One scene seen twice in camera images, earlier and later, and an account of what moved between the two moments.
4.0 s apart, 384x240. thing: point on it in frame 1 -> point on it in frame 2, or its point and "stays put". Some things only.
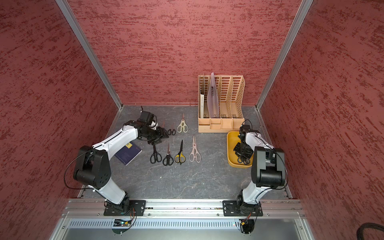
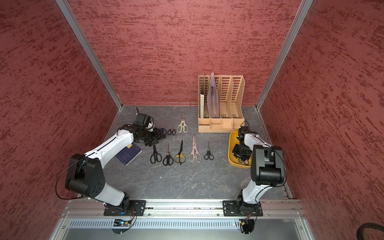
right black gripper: x=238 y=153 stays put
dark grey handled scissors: x=245 y=161 -> x=208 y=155
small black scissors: x=173 y=131 stays put
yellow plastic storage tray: x=232 y=140 stays put
